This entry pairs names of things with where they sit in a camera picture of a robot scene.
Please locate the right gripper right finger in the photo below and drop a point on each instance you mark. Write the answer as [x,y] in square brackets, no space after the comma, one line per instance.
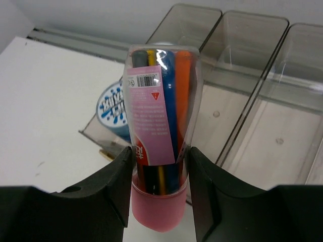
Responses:
[226,208]

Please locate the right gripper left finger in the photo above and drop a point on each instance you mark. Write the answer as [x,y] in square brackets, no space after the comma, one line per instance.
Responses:
[94,209]

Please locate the blue ink jar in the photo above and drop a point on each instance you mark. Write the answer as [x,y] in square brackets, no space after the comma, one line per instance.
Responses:
[110,111]

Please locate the pink capped marker tube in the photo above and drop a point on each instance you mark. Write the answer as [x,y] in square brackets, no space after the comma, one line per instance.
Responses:
[162,92]

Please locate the right clear storage bin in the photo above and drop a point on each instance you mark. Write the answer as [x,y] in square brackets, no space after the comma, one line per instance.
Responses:
[280,140]

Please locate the clear storage bin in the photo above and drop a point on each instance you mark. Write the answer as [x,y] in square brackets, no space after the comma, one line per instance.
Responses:
[235,58]
[184,25]
[280,140]

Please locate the middle clear storage bin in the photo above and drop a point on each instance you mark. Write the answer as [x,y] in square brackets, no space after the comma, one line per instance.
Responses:
[235,58]

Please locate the left clear storage bin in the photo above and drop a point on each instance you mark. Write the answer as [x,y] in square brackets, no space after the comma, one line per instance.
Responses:
[184,25]

